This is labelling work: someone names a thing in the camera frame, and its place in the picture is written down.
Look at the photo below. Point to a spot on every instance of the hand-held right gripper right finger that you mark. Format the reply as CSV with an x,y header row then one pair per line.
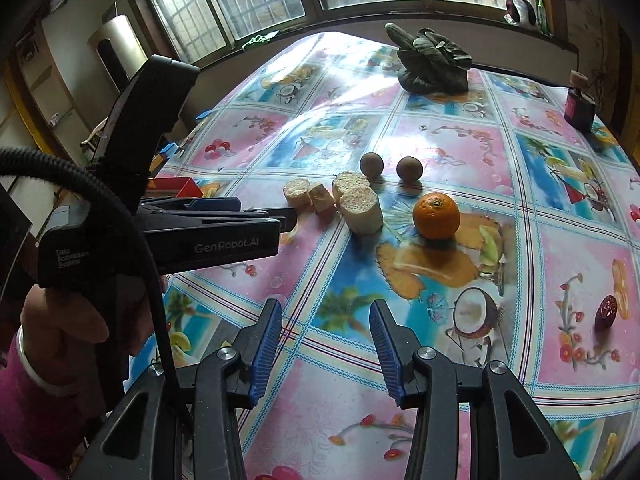
x,y
387,355

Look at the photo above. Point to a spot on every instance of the red date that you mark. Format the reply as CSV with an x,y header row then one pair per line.
x,y
605,312

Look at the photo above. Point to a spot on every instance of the green plastic bottle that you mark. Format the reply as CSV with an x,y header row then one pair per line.
x,y
543,17

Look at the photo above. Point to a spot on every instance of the blue lidded box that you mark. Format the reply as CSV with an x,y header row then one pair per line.
x,y
203,114
170,149

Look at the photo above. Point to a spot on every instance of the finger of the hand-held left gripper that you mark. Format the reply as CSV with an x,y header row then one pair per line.
x,y
215,204
250,215

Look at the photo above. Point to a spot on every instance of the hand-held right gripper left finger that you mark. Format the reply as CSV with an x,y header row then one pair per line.
x,y
265,350

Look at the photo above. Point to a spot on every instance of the person's left forearm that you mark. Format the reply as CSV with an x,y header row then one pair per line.
x,y
30,420

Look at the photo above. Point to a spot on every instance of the pale sugarcane piece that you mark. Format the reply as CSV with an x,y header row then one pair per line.
x,y
297,192
350,182
321,202
361,210

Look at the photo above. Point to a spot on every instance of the silver bangle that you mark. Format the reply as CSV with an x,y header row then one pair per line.
x,y
35,365

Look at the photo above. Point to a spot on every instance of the green leafy vegetable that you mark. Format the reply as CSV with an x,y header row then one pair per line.
x,y
430,67

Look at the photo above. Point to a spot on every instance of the person's left hand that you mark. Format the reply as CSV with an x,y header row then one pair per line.
x,y
75,320

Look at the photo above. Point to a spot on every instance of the green cloth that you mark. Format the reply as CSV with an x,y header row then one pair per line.
x,y
257,40

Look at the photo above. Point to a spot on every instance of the brown longan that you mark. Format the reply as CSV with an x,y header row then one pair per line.
x,y
371,165
409,168

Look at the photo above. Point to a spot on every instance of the red cardboard box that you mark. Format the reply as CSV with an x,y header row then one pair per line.
x,y
187,187

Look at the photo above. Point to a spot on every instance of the dark red glass bottle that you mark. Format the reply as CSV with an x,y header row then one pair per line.
x,y
579,110

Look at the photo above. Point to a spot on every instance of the orange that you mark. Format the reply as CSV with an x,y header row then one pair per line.
x,y
436,216

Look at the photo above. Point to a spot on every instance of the silver cylindrical appliance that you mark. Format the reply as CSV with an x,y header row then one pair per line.
x,y
117,45

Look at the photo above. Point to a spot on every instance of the black white object on sill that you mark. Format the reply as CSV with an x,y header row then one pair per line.
x,y
520,10

